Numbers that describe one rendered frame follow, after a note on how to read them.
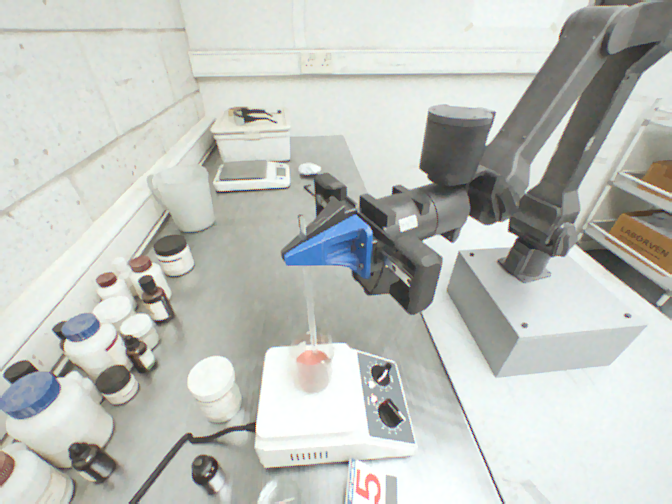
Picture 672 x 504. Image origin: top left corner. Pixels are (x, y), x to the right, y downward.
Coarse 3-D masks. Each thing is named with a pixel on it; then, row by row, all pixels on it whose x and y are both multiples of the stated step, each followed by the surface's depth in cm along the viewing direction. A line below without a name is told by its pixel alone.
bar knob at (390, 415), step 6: (384, 402) 39; (390, 402) 39; (378, 408) 39; (384, 408) 39; (390, 408) 38; (396, 408) 38; (384, 414) 39; (390, 414) 38; (396, 414) 38; (402, 414) 38; (384, 420) 38; (390, 420) 38; (396, 420) 38; (402, 420) 38; (390, 426) 38; (396, 426) 38
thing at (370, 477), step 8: (360, 464) 36; (360, 472) 36; (368, 472) 36; (376, 472) 37; (360, 480) 35; (368, 480) 36; (376, 480) 36; (360, 488) 34; (368, 488) 35; (376, 488) 36; (360, 496) 34; (368, 496) 34; (376, 496) 35
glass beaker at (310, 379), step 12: (300, 336) 37; (324, 336) 37; (288, 348) 35; (300, 348) 38; (324, 348) 38; (336, 348) 35; (324, 360) 33; (300, 372) 35; (312, 372) 34; (324, 372) 35; (300, 384) 36; (312, 384) 36; (324, 384) 36
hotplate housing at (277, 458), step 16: (352, 352) 45; (256, 448) 35; (272, 448) 35; (288, 448) 35; (304, 448) 35; (320, 448) 35; (336, 448) 35; (352, 448) 36; (368, 448) 36; (384, 448) 36; (400, 448) 37; (416, 448) 38; (272, 464) 37; (288, 464) 37; (304, 464) 38
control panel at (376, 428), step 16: (368, 368) 44; (368, 384) 41; (400, 384) 45; (368, 400) 39; (384, 400) 41; (400, 400) 42; (368, 416) 38; (368, 432) 36; (384, 432) 37; (400, 432) 38
